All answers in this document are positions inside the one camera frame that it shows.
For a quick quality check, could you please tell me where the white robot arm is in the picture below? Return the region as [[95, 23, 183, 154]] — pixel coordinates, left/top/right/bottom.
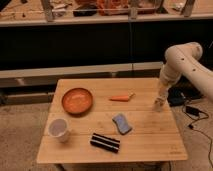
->
[[157, 42, 213, 104]]

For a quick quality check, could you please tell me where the black box on floor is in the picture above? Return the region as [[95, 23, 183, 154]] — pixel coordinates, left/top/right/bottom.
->
[[167, 88, 185, 107]]

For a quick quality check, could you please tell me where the orange carrot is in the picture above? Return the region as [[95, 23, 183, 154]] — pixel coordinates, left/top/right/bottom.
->
[[109, 93, 135, 102]]

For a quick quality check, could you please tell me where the blue sponge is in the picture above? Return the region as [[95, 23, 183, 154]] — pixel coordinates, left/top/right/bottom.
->
[[113, 114, 132, 135]]

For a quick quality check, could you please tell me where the black white striped block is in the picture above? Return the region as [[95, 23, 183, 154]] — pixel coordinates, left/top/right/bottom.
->
[[90, 133, 120, 153]]

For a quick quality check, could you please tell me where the wooden folding table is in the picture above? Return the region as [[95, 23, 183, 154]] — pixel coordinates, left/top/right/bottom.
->
[[37, 78, 187, 164]]

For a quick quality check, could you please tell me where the orange bowl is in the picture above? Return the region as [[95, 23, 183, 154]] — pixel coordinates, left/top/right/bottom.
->
[[61, 88, 93, 115]]

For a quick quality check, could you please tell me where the orange machine on shelf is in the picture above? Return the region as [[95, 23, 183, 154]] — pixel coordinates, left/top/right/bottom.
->
[[73, 0, 162, 17]]

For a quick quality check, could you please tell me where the white plastic cup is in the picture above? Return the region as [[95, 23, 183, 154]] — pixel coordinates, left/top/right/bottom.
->
[[48, 119, 70, 143]]

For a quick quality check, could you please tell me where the long wooden bench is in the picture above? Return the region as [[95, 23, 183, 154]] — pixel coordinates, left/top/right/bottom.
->
[[0, 62, 163, 106]]

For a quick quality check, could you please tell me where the black power adapter with cable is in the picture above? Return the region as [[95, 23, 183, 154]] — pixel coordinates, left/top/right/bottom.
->
[[182, 105, 213, 169]]

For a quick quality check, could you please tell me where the blue hanging cable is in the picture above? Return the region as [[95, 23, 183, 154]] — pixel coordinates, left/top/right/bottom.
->
[[128, 13, 135, 72]]

